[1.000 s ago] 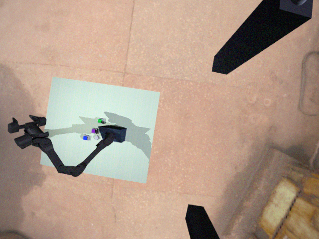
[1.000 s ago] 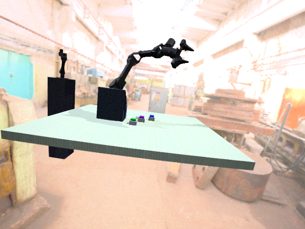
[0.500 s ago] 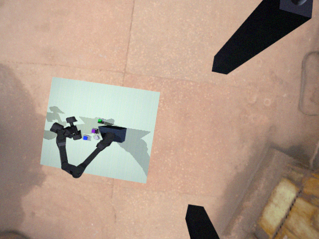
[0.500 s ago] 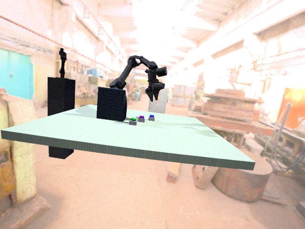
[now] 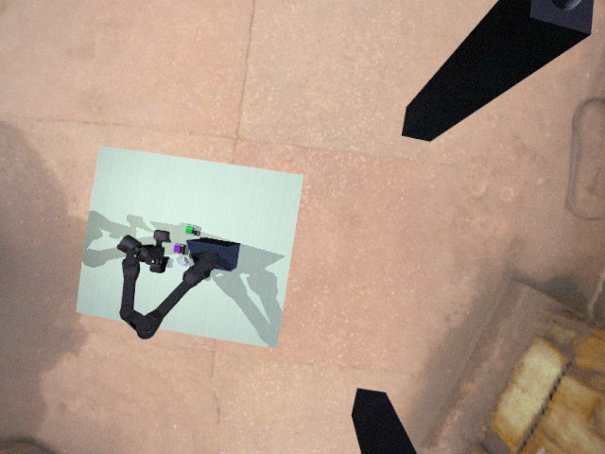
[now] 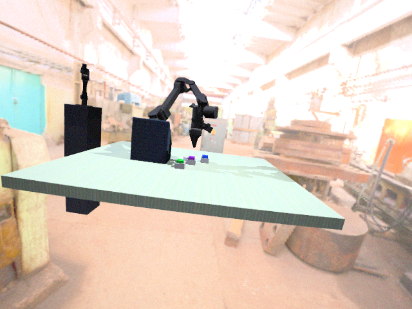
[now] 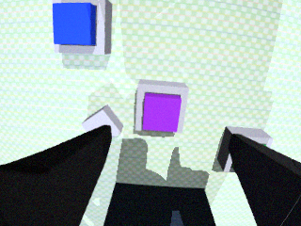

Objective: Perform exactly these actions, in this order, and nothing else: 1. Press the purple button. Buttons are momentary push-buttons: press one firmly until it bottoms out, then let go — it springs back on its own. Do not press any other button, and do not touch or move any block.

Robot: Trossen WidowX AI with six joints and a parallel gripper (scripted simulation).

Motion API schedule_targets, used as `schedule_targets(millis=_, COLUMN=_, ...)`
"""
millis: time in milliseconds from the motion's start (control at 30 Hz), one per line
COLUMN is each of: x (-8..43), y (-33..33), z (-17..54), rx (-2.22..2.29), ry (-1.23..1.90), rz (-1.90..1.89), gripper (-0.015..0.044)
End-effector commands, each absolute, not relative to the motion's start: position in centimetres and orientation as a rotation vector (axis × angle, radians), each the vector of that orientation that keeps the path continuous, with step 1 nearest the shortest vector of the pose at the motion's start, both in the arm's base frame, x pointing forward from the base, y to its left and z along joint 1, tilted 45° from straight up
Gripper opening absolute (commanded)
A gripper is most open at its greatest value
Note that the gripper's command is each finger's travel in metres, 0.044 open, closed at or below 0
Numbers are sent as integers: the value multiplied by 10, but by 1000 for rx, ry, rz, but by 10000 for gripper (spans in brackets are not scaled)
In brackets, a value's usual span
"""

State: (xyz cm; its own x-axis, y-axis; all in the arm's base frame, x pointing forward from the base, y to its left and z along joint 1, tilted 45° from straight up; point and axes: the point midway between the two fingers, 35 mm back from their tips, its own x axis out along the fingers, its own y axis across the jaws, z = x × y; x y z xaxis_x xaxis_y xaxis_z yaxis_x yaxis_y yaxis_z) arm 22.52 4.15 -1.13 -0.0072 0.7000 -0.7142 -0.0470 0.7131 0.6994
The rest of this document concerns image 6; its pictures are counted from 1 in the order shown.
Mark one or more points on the purple button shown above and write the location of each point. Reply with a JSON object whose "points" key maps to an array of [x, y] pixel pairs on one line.
{"points": [[191, 160]]}

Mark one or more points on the blue button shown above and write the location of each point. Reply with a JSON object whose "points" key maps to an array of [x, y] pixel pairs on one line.
{"points": [[204, 159]]}

